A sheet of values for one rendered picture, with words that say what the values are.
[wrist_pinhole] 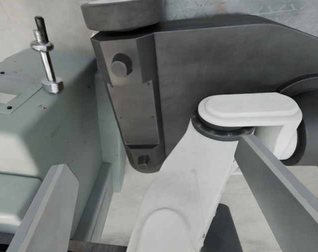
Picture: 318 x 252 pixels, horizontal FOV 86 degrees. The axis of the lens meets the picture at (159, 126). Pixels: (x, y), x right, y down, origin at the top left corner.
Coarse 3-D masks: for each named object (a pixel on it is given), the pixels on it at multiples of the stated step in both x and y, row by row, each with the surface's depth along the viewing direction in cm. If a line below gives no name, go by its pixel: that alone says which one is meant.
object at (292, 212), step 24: (240, 144) 10; (240, 168) 11; (264, 168) 8; (264, 192) 8; (288, 192) 7; (264, 216) 9; (288, 216) 7; (312, 216) 6; (288, 240) 7; (312, 240) 6
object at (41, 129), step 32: (0, 64) 66; (32, 64) 70; (64, 64) 74; (96, 64) 88; (0, 96) 52; (32, 96) 55; (64, 96) 61; (0, 128) 43; (32, 128) 47; (64, 128) 65; (96, 128) 105; (0, 160) 48; (32, 160) 49; (64, 160) 69; (96, 160) 116
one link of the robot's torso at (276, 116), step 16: (224, 96) 40; (240, 96) 39; (256, 96) 39; (272, 96) 38; (208, 112) 37; (224, 112) 35; (240, 112) 35; (256, 112) 34; (272, 112) 34; (288, 112) 34; (256, 128) 45; (272, 128) 38; (288, 128) 34; (272, 144) 38; (288, 144) 37
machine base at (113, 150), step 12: (96, 72) 88; (96, 84) 90; (96, 96) 95; (108, 108) 100; (108, 120) 106; (108, 132) 112; (108, 144) 120; (120, 144) 121; (108, 156) 129; (120, 156) 130; (120, 168) 140; (120, 180) 152
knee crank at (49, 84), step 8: (40, 16) 46; (40, 24) 46; (40, 32) 46; (32, 40) 48; (40, 40) 47; (48, 40) 50; (32, 48) 47; (40, 48) 47; (48, 48) 48; (40, 56) 50; (48, 56) 50; (48, 64) 51; (48, 72) 53; (48, 80) 54; (56, 80) 56; (48, 88) 54; (56, 88) 55
